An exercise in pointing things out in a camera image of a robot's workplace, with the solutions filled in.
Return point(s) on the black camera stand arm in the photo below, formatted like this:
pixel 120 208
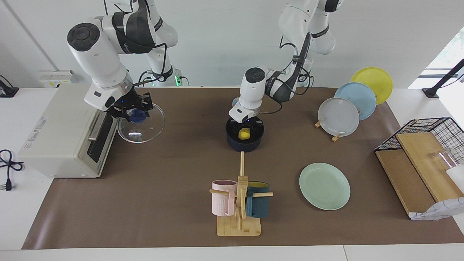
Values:
pixel 444 79

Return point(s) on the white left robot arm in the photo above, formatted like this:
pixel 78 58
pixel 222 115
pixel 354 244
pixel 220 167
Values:
pixel 253 94

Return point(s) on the black table clamp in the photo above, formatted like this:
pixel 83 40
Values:
pixel 7 90

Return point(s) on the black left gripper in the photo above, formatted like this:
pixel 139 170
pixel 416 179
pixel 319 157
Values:
pixel 248 123

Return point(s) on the white checked cloth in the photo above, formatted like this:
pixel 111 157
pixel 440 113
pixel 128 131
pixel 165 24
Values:
pixel 440 211

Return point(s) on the dark blue saucepan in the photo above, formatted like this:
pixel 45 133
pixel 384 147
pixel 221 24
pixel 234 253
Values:
pixel 244 145

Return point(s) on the wooden mug tree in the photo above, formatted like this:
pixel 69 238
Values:
pixel 239 226

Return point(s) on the pale green plate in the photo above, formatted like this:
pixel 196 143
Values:
pixel 324 186

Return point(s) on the dark teal mug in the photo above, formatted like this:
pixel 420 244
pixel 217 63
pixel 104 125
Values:
pixel 257 204

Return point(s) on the wooden plate rack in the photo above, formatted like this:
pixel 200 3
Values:
pixel 336 137

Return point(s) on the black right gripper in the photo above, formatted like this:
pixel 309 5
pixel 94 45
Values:
pixel 128 103

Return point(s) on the small light blue bell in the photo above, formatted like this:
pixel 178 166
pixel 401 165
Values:
pixel 235 102

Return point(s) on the yellow potato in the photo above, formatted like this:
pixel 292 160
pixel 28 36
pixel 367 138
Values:
pixel 244 134

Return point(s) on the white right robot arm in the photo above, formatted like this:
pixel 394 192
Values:
pixel 98 54

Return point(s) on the pink mug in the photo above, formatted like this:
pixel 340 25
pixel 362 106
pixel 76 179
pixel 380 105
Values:
pixel 222 203

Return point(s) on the beige toaster oven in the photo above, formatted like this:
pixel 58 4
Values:
pixel 58 134

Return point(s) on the clear glass cup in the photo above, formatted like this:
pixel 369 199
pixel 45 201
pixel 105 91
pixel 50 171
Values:
pixel 444 157

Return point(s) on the yellow plate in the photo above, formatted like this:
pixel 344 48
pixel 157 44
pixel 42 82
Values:
pixel 377 79

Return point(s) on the brown table mat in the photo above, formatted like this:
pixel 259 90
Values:
pixel 163 188

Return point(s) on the grey plate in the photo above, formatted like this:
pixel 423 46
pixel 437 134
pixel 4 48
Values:
pixel 339 117

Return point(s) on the glass pot lid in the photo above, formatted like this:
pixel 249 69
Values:
pixel 141 132

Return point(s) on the light blue plate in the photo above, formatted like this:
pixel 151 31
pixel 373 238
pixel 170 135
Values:
pixel 360 98

